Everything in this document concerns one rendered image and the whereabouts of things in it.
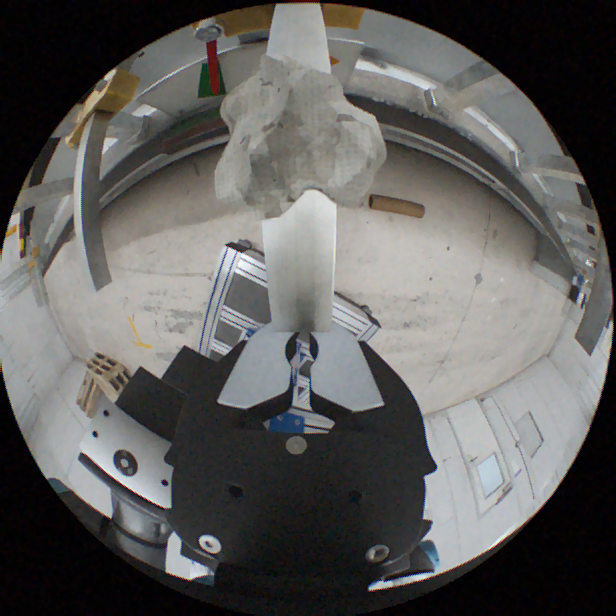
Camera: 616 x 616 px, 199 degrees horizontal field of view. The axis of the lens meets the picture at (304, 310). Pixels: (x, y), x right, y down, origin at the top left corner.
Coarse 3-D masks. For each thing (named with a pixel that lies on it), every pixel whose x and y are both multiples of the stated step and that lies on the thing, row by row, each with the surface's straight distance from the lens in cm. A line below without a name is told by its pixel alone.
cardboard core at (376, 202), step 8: (368, 200) 98; (376, 200) 92; (384, 200) 94; (392, 200) 96; (400, 200) 99; (376, 208) 93; (384, 208) 94; (392, 208) 96; (400, 208) 97; (408, 208) 99; (416, 208) 102; (424, 208) 105; (416, 216) 105
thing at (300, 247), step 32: (288, 32) 15; (320, 32) 15; (320, 64) 11; (320, 192) 7; (288, 224) 7; (320, 224) 7; (288, 256) 8; (320, 256) 7; (288, 288) 8; (320, 288) 8; (288, 320) 9; (320, 320) 9
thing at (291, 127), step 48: (240, 96) 8; (288, 96) 7; (336, 96) 8; (240, 144) 7; (288, 144) 7; (336, 144) 7; (384, 144) 8; (240, 192) 7; (288, 192) 7; (336, 192) 7
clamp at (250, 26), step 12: (228, 12) 23; (240, 12) 23; (252, 12) 23; (264, 12) 23; (324, 12) 23; (336, 12) 23; (348, 12) 23; (360, 12) 23; (192, 24) 24; (228, 24) 24; (240, 24) 24; (252, 24) 24; (264, 24) 24; (324, 24) 24; (336, 24) 24; (348, 24) 24; (228, 36) 25
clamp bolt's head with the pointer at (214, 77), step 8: (200, 32) 22; (208, 32) 22; (216, 32) 22; (216, 40) 25; (208, 48) 25; (216, 48) 25; (208, 56) 26; (216, 56) 26; (208, 64) 27; (216, 64) 27; (216, 72) 28; (216, 80) 29; (216, 88) 31
